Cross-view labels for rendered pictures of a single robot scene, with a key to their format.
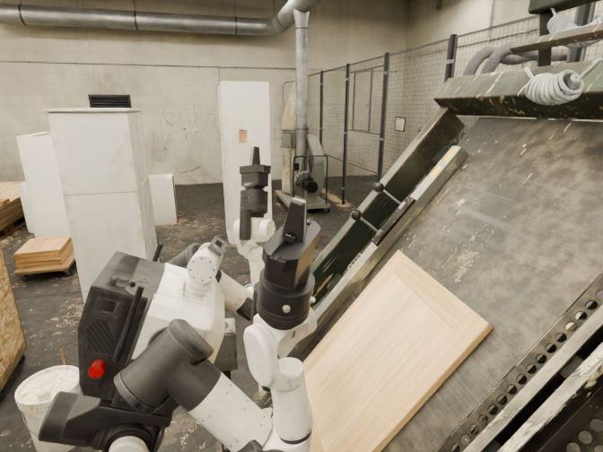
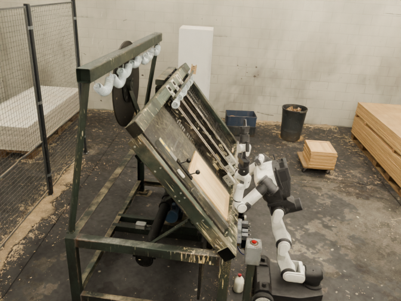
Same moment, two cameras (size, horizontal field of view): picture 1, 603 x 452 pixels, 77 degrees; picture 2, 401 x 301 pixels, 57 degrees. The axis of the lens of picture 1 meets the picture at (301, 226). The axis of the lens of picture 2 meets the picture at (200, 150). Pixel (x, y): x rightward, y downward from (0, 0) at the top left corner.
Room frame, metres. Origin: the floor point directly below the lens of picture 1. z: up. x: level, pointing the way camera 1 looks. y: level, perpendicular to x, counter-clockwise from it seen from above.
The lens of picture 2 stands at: (3.68, 0.56, 2.74)
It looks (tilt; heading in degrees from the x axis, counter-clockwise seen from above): 24 degrees down; 197
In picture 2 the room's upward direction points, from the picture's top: 4 degrees clockwise
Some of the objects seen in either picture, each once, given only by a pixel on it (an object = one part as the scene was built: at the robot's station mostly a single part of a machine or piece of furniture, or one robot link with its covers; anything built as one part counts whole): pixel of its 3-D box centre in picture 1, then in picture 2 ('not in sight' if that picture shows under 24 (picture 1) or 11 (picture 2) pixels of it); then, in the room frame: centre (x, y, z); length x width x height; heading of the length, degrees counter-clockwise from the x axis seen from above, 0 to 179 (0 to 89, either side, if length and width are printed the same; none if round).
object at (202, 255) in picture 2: not in sight; (171, 212); (0.46, -0.71, 0.41); 2.20 x 1.38 x 0.83; 11
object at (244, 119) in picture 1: (245, 163); not in sight; (5.10, 0.76, 1.03); 0.61 x 0.58 x 2.05; 15
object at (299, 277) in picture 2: not in sight; (292, 270); (0.74, 0.67, 0.28); 0.21 x 0.20 x 0.13; 101
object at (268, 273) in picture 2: not in sight; (288, 277); (0.75, 0.64, 0.19); 0.64 x 0.52 x 0.33; 101
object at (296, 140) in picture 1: (300, 145); not in sight; (6.86, 0.02, 1.10); 1.37 x 0.70 x 2.20; 15
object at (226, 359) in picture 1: (221, 345); (252, 251); (1.31, 0.33, 0.84); 0.12 x 0.12 x 0.18; 11
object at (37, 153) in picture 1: (62, 162); not in sight; (4.82, 3.04, 1.08); 0.80 x 0.59 x 0.72; 15
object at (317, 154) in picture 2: not in sight; (315, 156); (-2.37, 0.78, 0.20); 0.61 x 0.53 x 0.40; 15
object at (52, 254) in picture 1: (49, 257); not in sight; (3.92, 2.82, 0.15); 0.61 x 0.52 x 0.31; 15
